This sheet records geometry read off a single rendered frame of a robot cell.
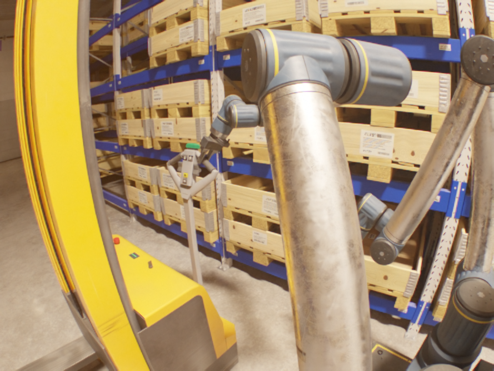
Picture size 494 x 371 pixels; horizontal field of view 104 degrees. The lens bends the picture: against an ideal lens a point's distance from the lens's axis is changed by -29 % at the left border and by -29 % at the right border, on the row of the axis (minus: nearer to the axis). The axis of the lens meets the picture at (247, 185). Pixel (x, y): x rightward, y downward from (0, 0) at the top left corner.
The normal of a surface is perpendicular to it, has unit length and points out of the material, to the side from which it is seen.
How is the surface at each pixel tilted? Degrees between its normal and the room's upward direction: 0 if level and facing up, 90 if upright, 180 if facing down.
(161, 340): 90
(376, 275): 90
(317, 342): 71
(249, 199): 90
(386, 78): 98
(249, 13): 90
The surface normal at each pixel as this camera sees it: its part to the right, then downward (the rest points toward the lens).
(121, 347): 0.79, 0.17
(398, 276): -0.61, 0.26
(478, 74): -0.74, 0.33
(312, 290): -0.59, -0.07
